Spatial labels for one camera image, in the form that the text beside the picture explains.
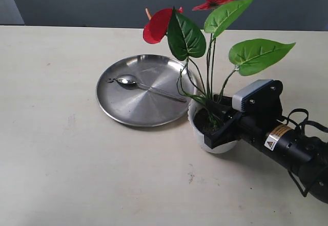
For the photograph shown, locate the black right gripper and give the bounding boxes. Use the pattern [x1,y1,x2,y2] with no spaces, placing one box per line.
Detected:
[204,80,283,149]

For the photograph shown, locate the artificial red anthurium plant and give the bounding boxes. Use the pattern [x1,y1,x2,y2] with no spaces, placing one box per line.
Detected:
[143,0,295,113]

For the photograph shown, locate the round steel plate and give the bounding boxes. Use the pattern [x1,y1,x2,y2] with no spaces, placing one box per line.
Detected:
[96,54,199,127]

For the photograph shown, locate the dark soil in pot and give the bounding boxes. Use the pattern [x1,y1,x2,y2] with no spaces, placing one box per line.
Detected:
[193,108,223,134]

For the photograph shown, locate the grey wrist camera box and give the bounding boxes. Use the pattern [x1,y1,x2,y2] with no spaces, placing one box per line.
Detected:
[232,79,273,112]

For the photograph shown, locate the white plastic flower pot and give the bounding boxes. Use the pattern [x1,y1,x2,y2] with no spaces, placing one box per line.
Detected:
[188,100,240,154]

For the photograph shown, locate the silver metal spoon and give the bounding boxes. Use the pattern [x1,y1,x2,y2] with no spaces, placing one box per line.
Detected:
[115,74,187,102]

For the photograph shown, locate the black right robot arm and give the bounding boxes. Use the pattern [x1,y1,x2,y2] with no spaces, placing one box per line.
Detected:
[204,79,327,203]

